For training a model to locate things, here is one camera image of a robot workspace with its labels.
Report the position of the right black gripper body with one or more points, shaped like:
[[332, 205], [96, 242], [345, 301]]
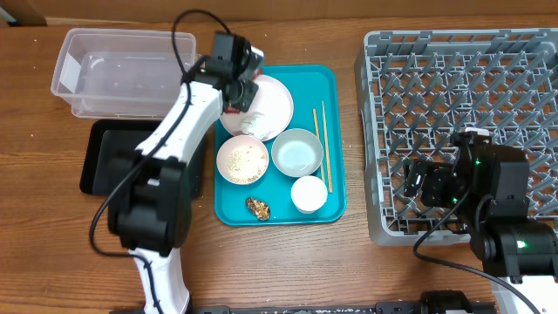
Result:
[[419, 183]]

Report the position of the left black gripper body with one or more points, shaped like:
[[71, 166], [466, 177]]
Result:
[[248, 92]]

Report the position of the grey-blue bowl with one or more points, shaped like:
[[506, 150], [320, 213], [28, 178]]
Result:
[[296, 152]]

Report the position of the white cup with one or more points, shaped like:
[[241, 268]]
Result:
[[309, 194]]

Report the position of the white tissue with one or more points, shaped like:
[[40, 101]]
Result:
[[254, 125]]

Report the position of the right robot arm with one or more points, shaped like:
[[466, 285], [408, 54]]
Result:
[[486, 188]]

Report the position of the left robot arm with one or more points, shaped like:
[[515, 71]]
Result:
[[149, 208]]

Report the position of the grey dishwasher rack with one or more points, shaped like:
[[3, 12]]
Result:
[[415, 88]]

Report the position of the pink bowl with crumbs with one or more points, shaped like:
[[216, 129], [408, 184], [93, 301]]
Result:
[[242, 160]]

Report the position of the teal plastic tray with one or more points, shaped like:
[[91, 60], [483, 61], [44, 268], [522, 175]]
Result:
[[308, 85]]

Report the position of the clear plastic bin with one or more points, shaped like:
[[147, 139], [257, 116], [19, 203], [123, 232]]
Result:
[[121, 74]]

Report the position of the black tray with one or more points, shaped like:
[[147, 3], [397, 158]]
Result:
[[107, 137]]

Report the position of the brown food scrap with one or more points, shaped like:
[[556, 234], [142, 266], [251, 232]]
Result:
[[258, 208]]

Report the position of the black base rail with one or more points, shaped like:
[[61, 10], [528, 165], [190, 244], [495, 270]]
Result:
[[431, 302]]

